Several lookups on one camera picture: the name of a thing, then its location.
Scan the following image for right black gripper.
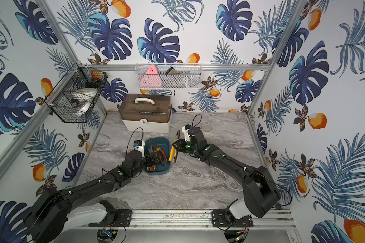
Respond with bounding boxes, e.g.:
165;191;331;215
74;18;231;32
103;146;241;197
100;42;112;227
171;139;198;155

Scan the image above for yellow black combination pliers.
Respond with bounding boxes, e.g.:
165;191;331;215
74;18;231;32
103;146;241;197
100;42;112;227
168;130;180;163

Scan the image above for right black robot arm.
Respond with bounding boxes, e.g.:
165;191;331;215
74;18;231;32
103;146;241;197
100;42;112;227
173;125;292;219

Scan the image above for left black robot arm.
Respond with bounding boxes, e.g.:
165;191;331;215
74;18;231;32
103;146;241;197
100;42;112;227
23;150;146;243

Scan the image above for teal plastic storage bin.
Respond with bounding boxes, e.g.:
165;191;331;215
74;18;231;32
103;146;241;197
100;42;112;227
143;137;171;176

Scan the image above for masking tape roll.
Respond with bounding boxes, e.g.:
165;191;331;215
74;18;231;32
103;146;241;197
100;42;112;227
200;123;213;133

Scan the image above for white brown lidded toolbox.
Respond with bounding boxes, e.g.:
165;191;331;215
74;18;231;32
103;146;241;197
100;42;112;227
119;94;172;133

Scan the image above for pink triangle ruler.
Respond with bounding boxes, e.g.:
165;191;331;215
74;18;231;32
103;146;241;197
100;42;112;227
139;64;162;89

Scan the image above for white tape dispenser in basket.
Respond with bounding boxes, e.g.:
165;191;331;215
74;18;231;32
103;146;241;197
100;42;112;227
70;88;97;116

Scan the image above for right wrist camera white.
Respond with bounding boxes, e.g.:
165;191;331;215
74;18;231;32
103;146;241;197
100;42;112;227
181;124;191;142

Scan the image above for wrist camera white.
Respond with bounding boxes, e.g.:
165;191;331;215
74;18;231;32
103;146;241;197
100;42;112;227
181;124;191;142
133;140;145;158

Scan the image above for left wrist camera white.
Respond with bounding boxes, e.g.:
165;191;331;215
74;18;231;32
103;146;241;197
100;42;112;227
133;140;145;158

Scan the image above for white mesh wall basket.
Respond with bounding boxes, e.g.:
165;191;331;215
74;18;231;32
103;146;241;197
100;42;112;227
135;63;202;90

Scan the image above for black wire wall basket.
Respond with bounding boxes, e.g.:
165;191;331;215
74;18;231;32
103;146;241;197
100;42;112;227
45;63;108;123

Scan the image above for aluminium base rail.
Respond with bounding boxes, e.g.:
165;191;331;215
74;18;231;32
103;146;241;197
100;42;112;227
47;208;297;230

